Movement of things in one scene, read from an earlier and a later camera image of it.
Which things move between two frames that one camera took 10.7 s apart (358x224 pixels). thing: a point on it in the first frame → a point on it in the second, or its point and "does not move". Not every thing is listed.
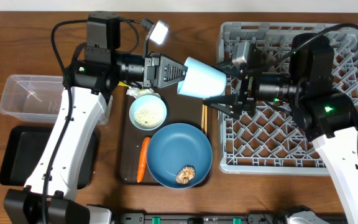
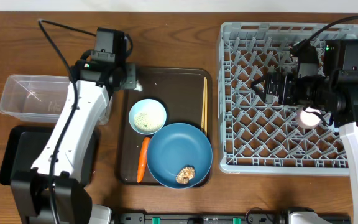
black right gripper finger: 229,66 → 260,79
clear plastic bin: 34,98 does not move
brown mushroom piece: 184,175 does not move
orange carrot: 143,157 does not move
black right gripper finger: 229,104 → 267,98
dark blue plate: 175,147 does not move
